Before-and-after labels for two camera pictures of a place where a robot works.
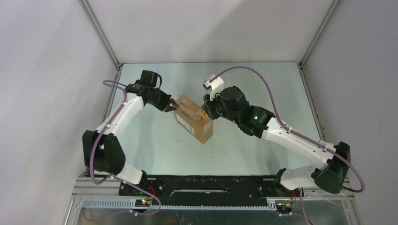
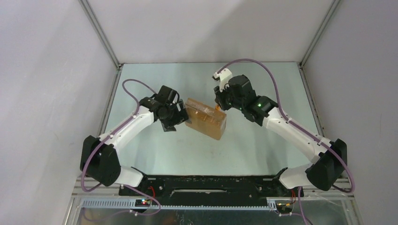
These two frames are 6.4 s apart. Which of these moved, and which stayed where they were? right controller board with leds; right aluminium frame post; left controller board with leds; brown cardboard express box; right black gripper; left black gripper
Moved: brown cardboard express box; right black gripper; left black gripper
Stayed: right controller board with leds; right aluminium frame post; left controller board with leds
